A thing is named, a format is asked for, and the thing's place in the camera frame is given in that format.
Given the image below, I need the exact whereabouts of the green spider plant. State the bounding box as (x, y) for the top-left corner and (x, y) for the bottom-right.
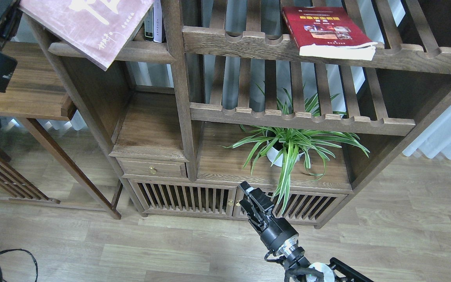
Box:
(221, 83), (371, 215)

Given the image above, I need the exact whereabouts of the wooden side table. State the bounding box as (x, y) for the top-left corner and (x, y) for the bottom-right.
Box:
(0, 42), (122, 219)

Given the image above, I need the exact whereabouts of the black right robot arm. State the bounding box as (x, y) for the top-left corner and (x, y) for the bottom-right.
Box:
(238, 181), (371, 282)

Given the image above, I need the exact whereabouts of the dark wooden bookshelf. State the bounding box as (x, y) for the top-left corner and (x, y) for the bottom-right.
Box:
(25, 0), (451, 228)

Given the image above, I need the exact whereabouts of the dark brown book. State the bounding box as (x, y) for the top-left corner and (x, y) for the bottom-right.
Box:
(20, 0), (154, 71)

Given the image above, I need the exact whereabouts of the black floor cable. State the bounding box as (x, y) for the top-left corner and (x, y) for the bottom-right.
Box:
(0, 249), (39, 282)

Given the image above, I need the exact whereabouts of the dark green upright book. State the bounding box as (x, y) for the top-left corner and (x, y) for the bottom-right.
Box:
(144, 7), (154, 42)

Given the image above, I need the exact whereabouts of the wooden slatted bench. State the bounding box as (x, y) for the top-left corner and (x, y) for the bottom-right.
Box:
(0, 148), (61, 205)

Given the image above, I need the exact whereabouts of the red book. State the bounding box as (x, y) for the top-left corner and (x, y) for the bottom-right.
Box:
(281, 6), (377, 61)

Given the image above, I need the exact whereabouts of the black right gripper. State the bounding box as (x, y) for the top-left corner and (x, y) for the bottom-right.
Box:
(240, 181), (299, 262)

